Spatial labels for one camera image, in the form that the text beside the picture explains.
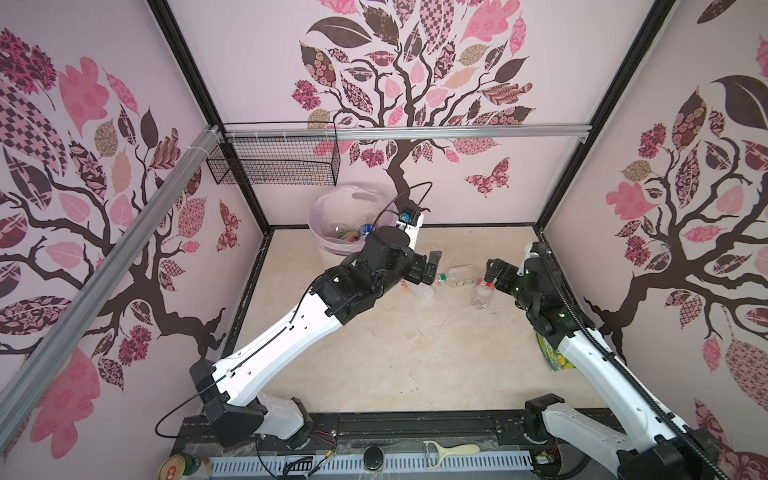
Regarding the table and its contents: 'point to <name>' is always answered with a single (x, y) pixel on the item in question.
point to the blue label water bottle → (366, 228)
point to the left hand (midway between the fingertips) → (421, 252)
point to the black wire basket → (280, 161)
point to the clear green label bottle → (454, 281)
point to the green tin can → (175, 467)
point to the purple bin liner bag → (341, 218)
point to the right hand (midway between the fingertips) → (501, 263)
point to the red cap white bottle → (423, 291)
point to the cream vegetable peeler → (464, 448)
